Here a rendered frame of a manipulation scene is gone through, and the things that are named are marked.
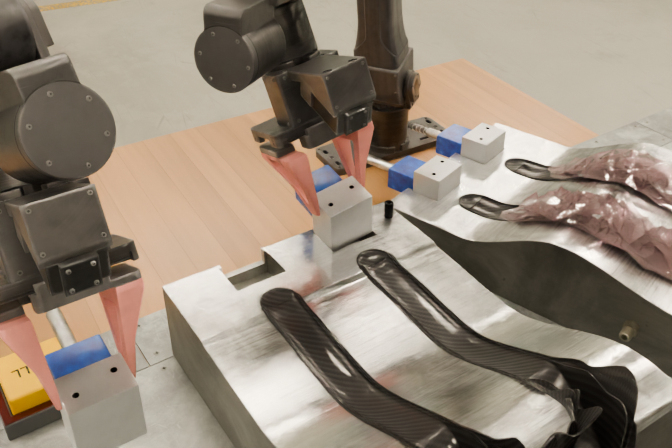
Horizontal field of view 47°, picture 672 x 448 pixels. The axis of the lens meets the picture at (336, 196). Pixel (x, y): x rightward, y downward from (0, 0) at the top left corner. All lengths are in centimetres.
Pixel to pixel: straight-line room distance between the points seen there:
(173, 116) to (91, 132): 251
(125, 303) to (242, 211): 47
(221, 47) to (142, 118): 236
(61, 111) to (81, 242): 8
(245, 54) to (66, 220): 24
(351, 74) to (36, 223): 30
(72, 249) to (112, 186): 62
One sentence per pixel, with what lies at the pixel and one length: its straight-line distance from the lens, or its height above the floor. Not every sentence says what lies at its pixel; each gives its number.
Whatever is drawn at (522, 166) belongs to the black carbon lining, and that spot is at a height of 85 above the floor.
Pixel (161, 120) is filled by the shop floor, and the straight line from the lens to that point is 297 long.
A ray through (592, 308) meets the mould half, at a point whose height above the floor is 84.
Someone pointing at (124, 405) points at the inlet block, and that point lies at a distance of 58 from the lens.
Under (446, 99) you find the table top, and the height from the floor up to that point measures 80.
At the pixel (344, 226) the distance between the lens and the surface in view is 76.
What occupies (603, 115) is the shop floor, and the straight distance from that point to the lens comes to 310.
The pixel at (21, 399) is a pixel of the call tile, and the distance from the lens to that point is 76.
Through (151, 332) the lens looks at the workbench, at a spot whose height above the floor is 80.
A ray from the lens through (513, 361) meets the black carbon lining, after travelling 66.
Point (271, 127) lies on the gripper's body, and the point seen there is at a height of 102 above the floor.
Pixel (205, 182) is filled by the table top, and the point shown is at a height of 80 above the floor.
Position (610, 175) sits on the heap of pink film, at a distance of 92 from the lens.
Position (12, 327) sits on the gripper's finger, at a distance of 54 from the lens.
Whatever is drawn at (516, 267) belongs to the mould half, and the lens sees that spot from 84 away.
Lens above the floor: 137
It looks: 34 degrees down
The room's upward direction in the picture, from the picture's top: straight up
